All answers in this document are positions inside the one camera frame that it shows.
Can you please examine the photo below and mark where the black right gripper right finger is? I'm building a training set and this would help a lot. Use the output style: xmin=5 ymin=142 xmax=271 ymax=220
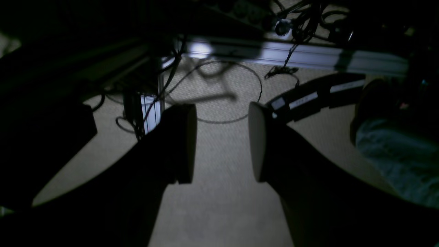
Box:
xmin=248 ymin=103 xmax=439 ymax=247

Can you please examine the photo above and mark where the aluminium frame rail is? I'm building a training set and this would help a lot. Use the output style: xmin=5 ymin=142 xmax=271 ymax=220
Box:
xmin=184 ymin=36 xmax=408 ymax=77

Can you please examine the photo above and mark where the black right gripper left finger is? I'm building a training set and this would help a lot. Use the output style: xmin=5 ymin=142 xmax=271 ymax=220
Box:
xmin=1 ymin=104 xmax=197 ymax=247

